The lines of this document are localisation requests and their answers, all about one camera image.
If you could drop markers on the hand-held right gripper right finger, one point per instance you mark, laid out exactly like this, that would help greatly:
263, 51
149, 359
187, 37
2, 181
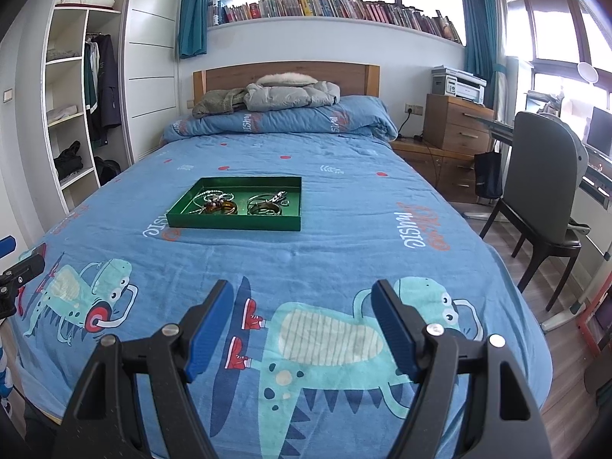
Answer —
397, 330

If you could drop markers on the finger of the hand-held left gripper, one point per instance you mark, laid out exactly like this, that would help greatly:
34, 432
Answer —
6, 245
21, 270

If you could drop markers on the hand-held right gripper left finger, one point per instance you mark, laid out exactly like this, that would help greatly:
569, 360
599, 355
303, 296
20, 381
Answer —
210, 330

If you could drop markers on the green jewelry tray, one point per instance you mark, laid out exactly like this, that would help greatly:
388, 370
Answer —
239, 222

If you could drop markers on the thin silver bangle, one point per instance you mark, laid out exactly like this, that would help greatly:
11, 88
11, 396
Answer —
256, 197

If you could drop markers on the blue printed blanket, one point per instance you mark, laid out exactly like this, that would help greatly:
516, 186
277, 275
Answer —
334, 258

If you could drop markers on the black folded clothes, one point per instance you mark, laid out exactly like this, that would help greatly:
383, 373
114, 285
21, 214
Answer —
69, 158

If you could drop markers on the amber bangle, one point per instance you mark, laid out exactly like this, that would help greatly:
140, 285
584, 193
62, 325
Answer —
232, 208

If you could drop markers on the black backpack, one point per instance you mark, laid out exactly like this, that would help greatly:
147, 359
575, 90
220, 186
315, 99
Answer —
107, 169

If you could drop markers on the brown gold bangle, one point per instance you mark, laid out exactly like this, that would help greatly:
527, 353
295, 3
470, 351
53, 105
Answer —
263, 212

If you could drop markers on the white folded clothes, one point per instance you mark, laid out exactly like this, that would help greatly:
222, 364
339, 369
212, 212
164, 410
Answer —
62, 113

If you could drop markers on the low wooden nightstand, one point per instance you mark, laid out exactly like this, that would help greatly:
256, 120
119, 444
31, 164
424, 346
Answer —
449, 172

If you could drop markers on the dark bag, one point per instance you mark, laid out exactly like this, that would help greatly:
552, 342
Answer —
487, 177

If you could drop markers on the hanging dark clothes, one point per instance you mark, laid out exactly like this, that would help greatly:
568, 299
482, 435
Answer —
107, 86

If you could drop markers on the white open shelf unit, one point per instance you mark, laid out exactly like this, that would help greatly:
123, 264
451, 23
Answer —
62, 60

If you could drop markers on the grey chair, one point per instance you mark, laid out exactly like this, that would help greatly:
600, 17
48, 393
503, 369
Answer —
530, 177

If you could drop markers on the wooden drawer cabinet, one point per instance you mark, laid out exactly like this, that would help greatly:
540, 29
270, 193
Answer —
454, 124

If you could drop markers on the folded blue quilt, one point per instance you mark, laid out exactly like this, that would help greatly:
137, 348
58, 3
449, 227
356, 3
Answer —
287, 122

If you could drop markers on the olive fleece garment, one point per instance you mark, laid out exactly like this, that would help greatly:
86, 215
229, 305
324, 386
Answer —
215, 103

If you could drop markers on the white wardrobe door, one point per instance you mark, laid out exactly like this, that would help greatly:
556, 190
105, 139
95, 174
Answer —
153, 57

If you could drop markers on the grey down jacket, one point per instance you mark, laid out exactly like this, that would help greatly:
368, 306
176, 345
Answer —
287, 95

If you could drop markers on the white printer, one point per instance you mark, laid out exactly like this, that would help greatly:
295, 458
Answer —
459, 86

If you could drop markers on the wooden headboard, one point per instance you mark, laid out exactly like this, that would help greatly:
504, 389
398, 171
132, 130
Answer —
229, 76

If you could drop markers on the computer monitor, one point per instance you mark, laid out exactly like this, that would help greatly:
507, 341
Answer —
600, 131

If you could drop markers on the short teal curtain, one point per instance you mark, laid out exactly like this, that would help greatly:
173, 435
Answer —
193, 14

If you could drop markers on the long teal curtain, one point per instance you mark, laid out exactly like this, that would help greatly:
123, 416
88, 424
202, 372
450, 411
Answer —
478, 33

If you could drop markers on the round white lamp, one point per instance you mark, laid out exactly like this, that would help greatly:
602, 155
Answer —
588, 74

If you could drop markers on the row of books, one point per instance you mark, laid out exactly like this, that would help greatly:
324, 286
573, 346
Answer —
334, 7

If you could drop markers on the white wall switch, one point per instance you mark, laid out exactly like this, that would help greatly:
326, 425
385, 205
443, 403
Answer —
7, 94

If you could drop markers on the red metal frame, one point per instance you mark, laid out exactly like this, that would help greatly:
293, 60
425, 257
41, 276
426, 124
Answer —
590, 330

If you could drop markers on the wall outlet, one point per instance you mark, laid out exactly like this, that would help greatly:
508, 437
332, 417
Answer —
414, 109

